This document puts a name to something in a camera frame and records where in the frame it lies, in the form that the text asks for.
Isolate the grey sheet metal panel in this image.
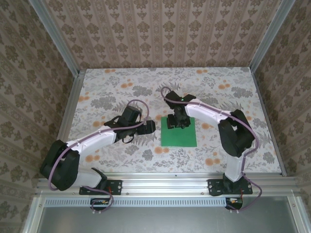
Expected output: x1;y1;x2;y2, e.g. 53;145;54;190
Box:
36;196;300;233

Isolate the floral table cover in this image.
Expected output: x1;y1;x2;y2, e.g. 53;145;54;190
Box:
59;67;283;174

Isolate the black connector board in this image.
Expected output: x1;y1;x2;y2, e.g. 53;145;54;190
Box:
225;198;244;211
89;198;110;211

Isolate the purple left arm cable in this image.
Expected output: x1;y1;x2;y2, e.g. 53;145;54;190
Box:
47;99;150;216

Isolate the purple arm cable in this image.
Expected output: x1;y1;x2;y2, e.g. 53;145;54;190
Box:
160;86;263;216
47;99;150;216

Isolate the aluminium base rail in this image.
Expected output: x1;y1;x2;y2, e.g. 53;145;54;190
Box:
35;171;301;197

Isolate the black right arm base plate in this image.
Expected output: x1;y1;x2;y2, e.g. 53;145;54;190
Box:
208;179;253;197

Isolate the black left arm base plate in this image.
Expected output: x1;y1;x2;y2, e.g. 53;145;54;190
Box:
79;179;123;196

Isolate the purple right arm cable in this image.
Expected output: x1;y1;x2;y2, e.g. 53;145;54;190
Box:
160;86;263;216

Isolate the grey slotted cable duct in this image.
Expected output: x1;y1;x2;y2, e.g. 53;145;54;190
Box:
44;196;229;207

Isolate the aluminium side rail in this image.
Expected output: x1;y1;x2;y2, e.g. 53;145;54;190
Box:
46;69;86;179

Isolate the aluminium upright post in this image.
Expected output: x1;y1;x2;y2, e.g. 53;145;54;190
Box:
249;0;291;71
30;0;81;76

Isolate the aluminium frame bar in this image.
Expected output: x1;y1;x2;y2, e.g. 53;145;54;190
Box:
22;196;47;233
287;196;307;233

